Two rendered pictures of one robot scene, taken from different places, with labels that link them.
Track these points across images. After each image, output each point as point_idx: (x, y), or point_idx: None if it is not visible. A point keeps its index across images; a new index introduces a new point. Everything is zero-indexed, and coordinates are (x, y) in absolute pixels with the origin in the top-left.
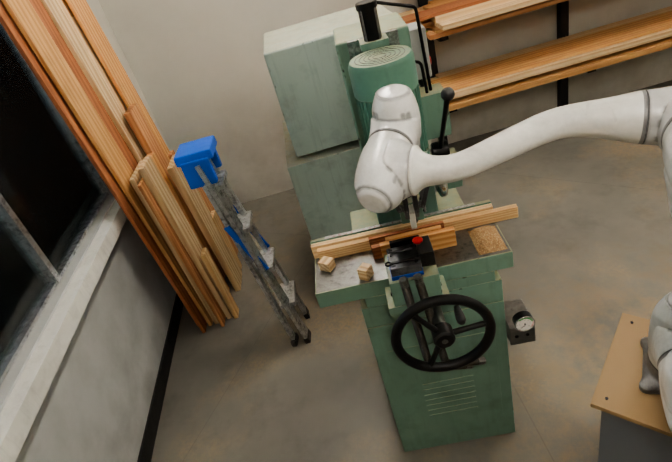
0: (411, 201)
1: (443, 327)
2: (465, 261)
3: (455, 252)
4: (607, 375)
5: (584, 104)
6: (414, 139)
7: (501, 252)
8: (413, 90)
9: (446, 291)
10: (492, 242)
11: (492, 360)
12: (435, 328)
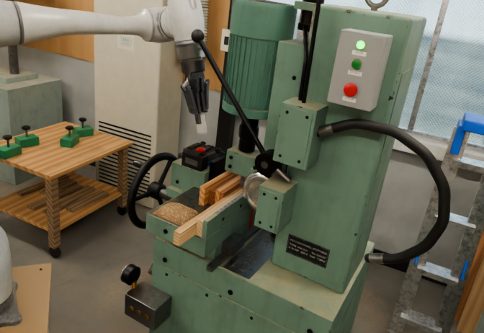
0: (233, 147)
1: (155, 184)
2: (176, 196)
3: (192, 199)
4: (45, 283)
5: (57, 8)
6: (162, 20)
7: (154, 209)
8: (232, 35)
9: (172, 188)
10: (166, 205)
11: None
12: (159, 179)
